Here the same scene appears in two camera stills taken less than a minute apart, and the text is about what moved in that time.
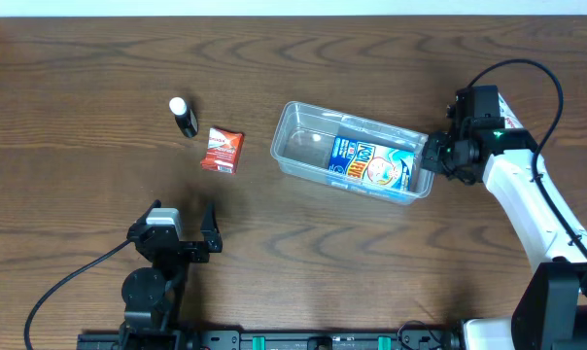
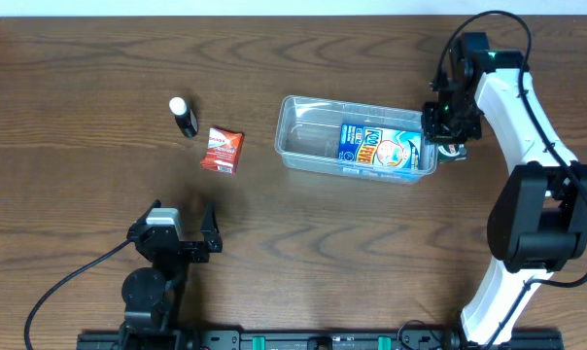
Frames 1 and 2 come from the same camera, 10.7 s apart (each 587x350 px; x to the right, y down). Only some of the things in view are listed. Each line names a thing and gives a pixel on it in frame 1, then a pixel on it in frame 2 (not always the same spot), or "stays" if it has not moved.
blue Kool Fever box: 383,164 → 381,146
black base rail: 297,339 stays
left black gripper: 197,254 stays
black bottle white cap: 186,117 stays
